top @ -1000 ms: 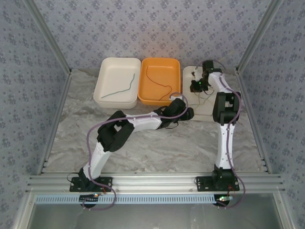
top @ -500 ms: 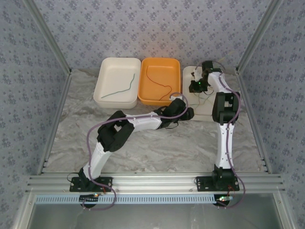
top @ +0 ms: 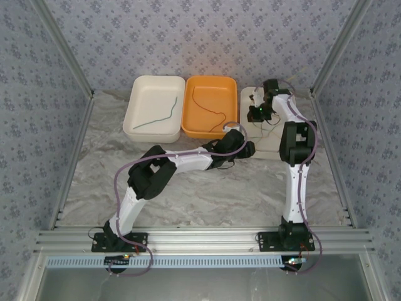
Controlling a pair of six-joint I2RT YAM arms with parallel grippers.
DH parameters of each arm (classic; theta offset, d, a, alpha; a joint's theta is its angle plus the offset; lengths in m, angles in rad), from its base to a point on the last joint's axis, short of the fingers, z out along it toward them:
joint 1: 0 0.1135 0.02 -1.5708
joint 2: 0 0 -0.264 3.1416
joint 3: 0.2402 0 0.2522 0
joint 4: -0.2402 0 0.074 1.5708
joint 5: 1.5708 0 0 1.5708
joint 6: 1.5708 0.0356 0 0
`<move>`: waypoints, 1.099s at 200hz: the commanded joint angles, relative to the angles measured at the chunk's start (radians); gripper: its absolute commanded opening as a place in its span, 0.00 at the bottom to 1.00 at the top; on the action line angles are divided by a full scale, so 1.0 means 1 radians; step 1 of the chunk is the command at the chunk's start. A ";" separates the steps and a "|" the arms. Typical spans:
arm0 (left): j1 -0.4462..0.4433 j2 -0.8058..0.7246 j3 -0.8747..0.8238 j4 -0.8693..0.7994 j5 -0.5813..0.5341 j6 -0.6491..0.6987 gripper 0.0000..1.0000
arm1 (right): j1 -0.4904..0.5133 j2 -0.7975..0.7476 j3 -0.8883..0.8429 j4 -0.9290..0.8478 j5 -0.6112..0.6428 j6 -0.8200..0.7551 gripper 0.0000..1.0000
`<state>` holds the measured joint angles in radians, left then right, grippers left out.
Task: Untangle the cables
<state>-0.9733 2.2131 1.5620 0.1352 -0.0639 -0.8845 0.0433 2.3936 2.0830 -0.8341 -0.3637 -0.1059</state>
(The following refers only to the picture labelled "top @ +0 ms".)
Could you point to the white plastic tray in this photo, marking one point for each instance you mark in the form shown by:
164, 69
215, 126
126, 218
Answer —
250, 138
153, 103

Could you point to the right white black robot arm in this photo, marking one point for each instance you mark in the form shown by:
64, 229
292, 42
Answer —
296, 188

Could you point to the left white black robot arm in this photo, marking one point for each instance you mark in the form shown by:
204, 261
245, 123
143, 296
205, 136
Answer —
188, 160

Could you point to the orange plastic tray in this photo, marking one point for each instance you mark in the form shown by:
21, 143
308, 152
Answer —
210, 97

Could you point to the small black controller board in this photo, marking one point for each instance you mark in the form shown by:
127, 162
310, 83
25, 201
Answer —
293, 265
116, 261

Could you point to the grey metal panel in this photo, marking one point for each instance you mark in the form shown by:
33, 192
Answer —
203, 285

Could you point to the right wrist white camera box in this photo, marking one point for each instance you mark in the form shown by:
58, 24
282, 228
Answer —
256, 98

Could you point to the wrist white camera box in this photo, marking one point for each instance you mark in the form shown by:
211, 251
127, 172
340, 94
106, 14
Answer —
231, 127
256, 98

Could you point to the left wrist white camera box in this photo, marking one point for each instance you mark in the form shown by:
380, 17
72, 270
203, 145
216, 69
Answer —
231, 127

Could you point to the aluminium frame post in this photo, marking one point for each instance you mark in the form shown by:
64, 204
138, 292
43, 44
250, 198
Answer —
66, 50
336, 50

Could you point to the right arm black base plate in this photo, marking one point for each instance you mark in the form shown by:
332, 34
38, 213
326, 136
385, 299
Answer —
269, 243

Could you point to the aluminium mounting rail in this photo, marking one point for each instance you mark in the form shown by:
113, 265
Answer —
203, 239

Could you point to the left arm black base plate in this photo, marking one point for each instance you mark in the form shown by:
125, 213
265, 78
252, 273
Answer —
100, 244

